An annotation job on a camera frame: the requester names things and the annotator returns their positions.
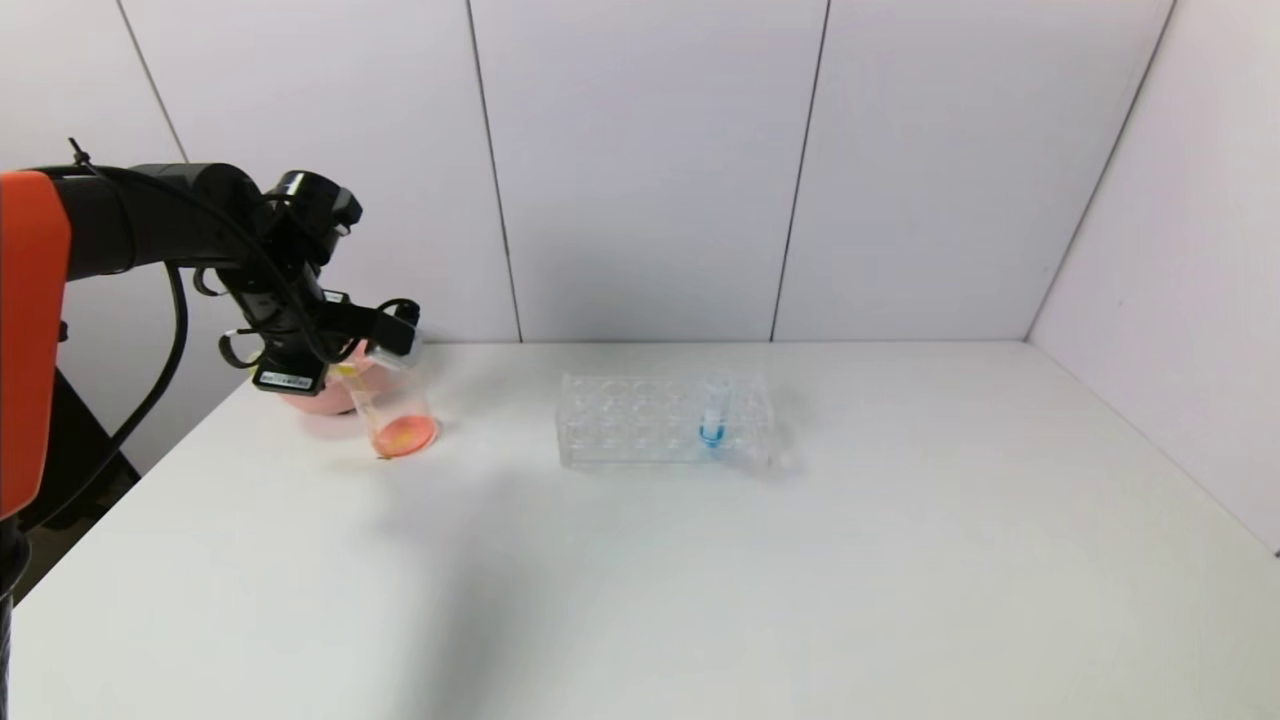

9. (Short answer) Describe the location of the test tube with yellow pigment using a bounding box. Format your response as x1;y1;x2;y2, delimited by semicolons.
330;342;411;382

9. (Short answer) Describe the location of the clear acrylic tube rack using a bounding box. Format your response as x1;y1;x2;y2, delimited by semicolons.
556;371;777;470

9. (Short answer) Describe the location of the test tube with blue pigment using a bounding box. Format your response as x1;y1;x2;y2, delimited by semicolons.
698;374;730;450

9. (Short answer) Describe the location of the clear glass beaker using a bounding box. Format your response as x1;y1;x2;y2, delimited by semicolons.
342;349;442;462

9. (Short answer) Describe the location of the pink plastic bowl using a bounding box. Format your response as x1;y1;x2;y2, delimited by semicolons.
278;340;396;417

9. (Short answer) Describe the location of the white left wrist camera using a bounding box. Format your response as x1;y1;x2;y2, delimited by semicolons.
372;308;425;363

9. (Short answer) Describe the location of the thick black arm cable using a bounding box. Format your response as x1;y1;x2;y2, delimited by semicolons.
18;262;191;533

